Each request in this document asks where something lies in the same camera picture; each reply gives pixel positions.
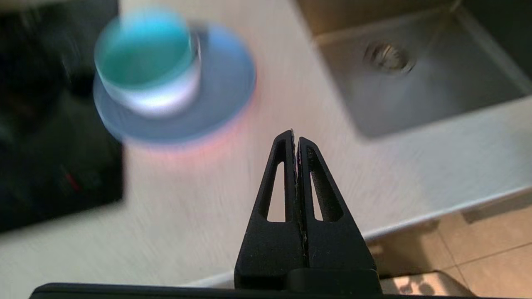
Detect blue grey plate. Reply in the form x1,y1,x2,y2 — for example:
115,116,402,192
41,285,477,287
92,23,257,145

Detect stainless steel sink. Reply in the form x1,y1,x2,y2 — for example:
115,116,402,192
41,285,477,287
297,0,532,140

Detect teal bowl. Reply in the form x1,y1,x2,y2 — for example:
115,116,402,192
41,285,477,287
94,8,196,90

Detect round metal drain strainer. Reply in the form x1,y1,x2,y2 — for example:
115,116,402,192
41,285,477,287
364,41,416,75

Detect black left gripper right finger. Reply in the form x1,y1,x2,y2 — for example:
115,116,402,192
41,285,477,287
297,136,383,291

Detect pale pink bowl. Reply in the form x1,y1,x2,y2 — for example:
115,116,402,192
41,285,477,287
100,31,203,118

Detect black induction cooktop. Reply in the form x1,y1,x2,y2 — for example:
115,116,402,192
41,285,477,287
0,0,125,233

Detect pink plate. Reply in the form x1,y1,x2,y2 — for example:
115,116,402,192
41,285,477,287
125,100,255,160

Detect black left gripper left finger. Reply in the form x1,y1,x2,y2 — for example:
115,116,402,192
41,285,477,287
235,130,309,290

